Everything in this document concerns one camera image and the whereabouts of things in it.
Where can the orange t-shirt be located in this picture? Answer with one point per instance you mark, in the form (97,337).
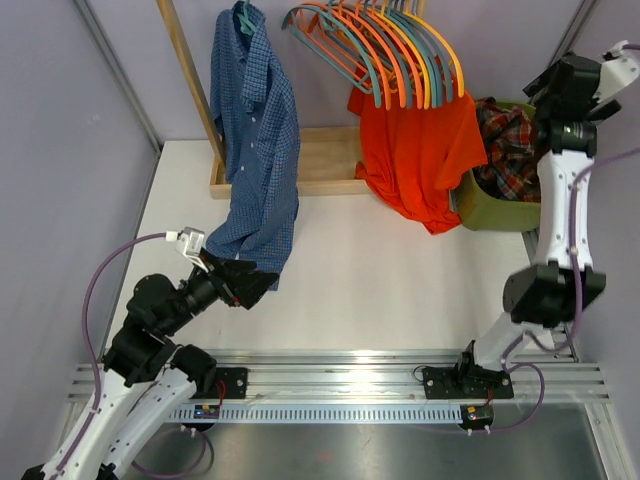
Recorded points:
(413,158)

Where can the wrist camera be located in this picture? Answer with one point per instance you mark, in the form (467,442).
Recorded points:
(190,242)
(619,69)

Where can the aluminium rail base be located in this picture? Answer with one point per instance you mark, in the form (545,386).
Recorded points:
(274,380)

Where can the teal hanger blue shirt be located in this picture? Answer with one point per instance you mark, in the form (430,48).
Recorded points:
(247,27)

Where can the red brown plaid shirt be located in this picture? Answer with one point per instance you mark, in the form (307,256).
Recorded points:
(511,170)

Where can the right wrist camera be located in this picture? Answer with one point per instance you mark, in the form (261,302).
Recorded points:
(619,69)

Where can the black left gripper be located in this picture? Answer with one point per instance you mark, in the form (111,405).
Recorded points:
(246,288)

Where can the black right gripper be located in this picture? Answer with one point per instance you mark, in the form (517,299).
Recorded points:
(604,110)

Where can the hanging hanger bunch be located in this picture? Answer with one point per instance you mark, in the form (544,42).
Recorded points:
(383,48)

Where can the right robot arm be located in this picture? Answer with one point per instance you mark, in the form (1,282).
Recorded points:
(360,277)

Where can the blue checked shirt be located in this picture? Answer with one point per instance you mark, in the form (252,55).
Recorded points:
(253,104)

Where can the green plastic basket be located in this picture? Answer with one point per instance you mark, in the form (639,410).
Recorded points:
(479,211)

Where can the wooden clothes rack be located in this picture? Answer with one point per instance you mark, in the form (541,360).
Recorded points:
(328,155)

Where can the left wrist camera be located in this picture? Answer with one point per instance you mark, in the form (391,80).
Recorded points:
(190,242)

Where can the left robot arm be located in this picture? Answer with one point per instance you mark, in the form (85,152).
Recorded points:
(143,346)

